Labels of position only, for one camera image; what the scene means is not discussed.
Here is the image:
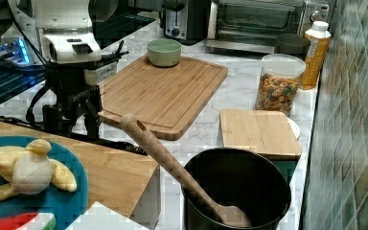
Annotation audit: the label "white plate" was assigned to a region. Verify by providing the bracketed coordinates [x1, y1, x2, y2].
[287, 118, 301, 139]

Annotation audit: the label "black two-slot toaster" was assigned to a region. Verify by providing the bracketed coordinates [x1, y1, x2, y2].
[161, 0, 211, 45]

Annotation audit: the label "blue plate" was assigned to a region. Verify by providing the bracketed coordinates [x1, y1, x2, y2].
[0, 136, 88, 230]

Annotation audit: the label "dark grey cup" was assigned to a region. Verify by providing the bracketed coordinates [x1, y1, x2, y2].
[274, 34, 311, 60]

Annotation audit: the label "silver toaster oven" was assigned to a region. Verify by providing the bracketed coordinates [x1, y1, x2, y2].
[206, 0, 331, 54]

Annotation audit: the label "clear cereal container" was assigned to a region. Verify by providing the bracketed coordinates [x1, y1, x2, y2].
[254, 54, 306, 116]

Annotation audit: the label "large bamboo cutting board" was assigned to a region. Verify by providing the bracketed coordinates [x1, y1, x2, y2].
[100, 56, 228, 141]

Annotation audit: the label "orange juice bottle white cap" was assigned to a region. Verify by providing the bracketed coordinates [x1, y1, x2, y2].
[300, 21, 332, 90]

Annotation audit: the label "wooden spoon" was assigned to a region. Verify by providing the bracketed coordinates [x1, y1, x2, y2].
[121, 114, 252, 228]

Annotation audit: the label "wooden drawer unit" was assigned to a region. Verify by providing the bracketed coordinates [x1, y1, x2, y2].
[0, 122, 161, 230]

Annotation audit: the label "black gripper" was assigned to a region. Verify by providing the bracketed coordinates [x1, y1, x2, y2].
[42, 60, 118, 139]

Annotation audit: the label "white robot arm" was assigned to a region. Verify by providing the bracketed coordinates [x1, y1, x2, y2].
[8, 0, 123, 139]

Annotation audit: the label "black utensil pot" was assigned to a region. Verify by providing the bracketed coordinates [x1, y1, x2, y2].
[182, 148, 291, 230]

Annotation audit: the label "banana slices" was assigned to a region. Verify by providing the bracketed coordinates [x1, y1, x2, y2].
[0, 139, 78, 201]

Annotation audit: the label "watermelon slice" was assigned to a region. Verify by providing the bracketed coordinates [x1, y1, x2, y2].
[0, 213, 57, 230]

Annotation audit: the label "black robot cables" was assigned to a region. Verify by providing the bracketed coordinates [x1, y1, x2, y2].
[7, 0, 130, 126]

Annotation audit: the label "green bowl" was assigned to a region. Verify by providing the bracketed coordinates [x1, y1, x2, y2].
[147, 38, 182, 67]

